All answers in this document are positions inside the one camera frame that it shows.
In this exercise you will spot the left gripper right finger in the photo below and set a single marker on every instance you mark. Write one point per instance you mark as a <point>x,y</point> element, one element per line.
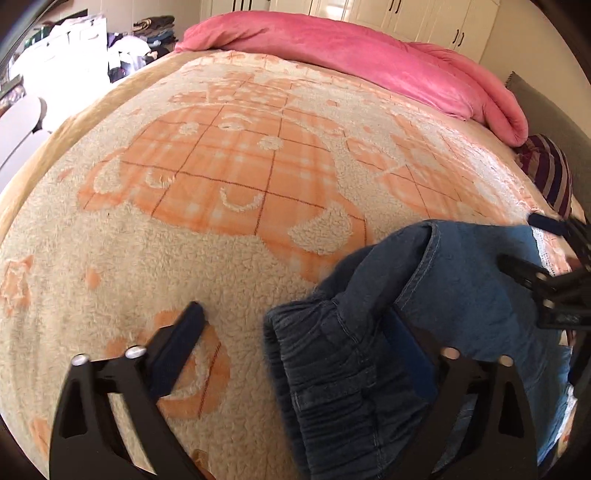
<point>499,442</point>

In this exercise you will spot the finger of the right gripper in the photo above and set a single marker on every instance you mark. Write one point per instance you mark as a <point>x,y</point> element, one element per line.
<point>529,275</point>
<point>548,224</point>

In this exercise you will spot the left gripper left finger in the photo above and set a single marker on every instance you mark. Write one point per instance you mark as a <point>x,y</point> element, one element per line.
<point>86,442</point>

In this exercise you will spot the blue denim lace-trimmed pants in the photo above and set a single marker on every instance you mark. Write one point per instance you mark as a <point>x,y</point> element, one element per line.
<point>353,363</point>

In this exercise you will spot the purple striped pillow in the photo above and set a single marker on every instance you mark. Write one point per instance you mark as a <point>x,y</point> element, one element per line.
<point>545,163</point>

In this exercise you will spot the grey quilted headboard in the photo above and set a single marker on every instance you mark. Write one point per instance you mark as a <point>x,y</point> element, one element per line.
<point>545,117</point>

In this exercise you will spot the pink comforter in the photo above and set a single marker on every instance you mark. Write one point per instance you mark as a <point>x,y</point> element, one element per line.
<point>440,78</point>

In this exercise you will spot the white wardrobe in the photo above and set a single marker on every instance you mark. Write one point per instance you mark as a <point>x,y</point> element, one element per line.
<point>464,26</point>

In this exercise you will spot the beige bed sheet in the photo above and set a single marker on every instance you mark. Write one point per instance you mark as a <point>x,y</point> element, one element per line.
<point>18,189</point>

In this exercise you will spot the orange white fleece blanket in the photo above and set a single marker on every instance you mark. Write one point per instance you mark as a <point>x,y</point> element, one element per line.
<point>237,181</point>

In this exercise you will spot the white drawer cabinet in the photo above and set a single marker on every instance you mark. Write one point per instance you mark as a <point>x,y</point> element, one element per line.
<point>68,70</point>

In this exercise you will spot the clothes heap beside cabinet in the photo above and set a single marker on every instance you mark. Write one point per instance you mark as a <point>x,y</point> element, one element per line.
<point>150,39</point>

